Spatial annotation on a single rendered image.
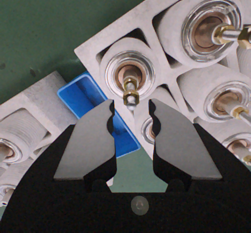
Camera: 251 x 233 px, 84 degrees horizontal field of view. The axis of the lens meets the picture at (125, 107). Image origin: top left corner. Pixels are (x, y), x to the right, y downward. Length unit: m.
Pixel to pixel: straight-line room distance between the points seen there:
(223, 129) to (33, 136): 0.41
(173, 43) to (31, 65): 0.46
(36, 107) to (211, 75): 0.36
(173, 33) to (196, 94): 0.11
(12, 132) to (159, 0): 0.37
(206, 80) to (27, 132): 0.37
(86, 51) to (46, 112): 0.19
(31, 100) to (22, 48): 0.22
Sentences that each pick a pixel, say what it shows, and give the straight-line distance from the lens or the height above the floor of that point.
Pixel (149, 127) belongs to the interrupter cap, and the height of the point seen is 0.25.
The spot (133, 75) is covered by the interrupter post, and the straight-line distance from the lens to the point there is 0.19.
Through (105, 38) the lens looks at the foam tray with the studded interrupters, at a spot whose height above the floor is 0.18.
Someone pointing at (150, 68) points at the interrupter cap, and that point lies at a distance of 0.21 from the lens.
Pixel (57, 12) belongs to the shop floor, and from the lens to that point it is 0.50.
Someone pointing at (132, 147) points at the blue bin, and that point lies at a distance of 0.51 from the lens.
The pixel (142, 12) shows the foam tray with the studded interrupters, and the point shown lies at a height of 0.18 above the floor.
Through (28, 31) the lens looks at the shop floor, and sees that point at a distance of 0.54.
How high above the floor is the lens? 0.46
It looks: 60 degrees down
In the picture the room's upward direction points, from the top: 179 degrees counter-clockwise
